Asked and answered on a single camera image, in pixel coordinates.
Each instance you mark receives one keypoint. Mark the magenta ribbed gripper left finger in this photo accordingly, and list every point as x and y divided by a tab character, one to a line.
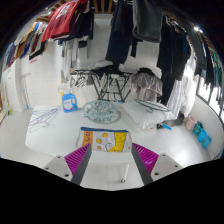
77	162

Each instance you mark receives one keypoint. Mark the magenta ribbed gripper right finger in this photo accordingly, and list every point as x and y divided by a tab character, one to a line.
145	160

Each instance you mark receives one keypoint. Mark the patterned yellow white towel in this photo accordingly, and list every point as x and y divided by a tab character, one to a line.
105	140

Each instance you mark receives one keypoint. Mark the round teal clothes-peg hanger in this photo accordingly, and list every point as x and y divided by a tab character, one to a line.
101	111

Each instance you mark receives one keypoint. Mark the pink bucket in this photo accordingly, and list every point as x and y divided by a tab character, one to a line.
190	123

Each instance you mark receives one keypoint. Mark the blue plastic basket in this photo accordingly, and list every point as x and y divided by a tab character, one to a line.
201	134

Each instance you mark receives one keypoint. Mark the blue detergent bottle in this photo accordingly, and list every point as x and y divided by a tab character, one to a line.
69	102

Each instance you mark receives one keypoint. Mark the grey garment on rack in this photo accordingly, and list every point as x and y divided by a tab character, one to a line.
146	85

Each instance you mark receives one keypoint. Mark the black folding drying rack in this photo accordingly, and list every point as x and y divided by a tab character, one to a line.
109	85

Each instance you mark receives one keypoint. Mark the black hanging clothes right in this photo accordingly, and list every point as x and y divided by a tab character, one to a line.
174	52

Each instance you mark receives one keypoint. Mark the black hanging trousers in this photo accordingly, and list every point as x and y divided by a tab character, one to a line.
122	42

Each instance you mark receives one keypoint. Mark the red hanging shirt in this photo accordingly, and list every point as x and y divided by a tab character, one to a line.
59	24

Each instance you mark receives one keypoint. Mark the dark grey hanging garment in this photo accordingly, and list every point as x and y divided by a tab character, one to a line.
147	20

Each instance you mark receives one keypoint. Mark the pile of wire hangers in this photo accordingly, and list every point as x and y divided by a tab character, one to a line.
43	118

